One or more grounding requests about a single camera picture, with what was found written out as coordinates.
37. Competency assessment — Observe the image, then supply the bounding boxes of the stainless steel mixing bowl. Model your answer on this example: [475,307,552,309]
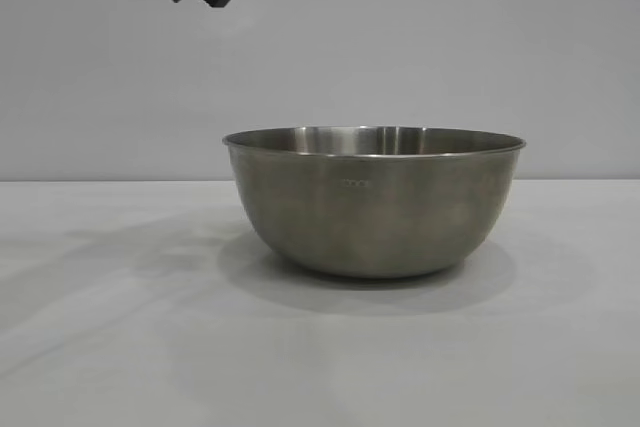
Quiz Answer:
[222,125,529,280]

